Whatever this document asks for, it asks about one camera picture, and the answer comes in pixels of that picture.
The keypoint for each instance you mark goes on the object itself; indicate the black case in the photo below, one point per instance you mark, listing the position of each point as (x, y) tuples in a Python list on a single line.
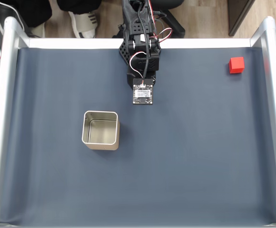
[(0, 14)]

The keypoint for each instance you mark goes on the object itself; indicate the dark brown cabinet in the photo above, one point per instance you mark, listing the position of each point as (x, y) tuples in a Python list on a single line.
[(240, 14)]

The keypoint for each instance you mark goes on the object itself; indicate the person's leg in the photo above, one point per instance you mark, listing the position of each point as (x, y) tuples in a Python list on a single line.
[(81, 6), (33, 9)]

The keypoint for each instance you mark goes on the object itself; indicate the aluminium frame rail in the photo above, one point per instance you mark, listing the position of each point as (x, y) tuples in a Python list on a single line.
[(274, 118), (69, 43), (57, 226), (2, 95)]

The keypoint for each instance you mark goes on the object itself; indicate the blue-grey table mat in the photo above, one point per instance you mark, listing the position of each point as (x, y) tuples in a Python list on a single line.
[(176, 166)]

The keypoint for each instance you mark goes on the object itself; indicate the red cube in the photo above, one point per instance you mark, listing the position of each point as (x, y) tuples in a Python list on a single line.
[(236, 65)]

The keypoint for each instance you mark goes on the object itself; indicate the square metal tin container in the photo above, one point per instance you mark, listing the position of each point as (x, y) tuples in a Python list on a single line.
[(102, 128)]

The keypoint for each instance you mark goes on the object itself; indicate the camera circuit board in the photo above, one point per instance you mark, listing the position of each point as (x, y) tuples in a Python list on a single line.
[(142, 95)]

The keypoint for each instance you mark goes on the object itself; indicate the person's white striped shoe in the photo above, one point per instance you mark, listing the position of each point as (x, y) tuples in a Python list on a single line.
[(85, 23)]

